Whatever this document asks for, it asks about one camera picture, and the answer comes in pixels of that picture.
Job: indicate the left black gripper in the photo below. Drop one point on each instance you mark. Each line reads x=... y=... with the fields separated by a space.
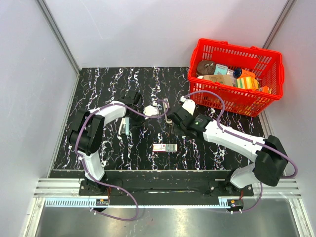
x=139 y=123

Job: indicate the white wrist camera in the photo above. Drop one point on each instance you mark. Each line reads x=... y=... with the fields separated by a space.
x=151 y=111
x=188 y=104

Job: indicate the brown round object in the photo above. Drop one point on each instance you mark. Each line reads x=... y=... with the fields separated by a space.
x=206 y=68

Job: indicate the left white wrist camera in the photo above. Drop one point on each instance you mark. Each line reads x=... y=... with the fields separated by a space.
x=151 y=111

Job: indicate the yellow green sponge pack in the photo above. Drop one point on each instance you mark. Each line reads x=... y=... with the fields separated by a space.
x=247 y=83

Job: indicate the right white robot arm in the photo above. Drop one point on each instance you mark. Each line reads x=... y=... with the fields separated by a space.
x=265 y=154

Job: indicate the orange bottle blue cap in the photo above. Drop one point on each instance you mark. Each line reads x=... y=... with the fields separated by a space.
x=239 y=73

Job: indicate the cardboard box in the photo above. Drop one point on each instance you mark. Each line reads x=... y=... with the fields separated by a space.
x=223 y=79

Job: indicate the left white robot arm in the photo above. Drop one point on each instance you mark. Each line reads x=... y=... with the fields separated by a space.
x=87 y=130

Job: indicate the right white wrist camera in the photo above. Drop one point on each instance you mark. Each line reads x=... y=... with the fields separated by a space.
x=188 y=104

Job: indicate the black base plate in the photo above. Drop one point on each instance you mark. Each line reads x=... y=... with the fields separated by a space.
x=165 y=188

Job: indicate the red plastic basket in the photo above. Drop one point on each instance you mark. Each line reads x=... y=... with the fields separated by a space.
x=267 y=65

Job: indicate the teal small box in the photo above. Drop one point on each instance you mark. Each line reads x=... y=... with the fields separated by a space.
x=220 y=69

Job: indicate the orange small package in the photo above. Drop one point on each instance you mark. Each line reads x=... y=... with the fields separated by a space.
x=265 y=89

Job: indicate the staple box with staples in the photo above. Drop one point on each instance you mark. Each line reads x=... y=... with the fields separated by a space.
x=165 y=148

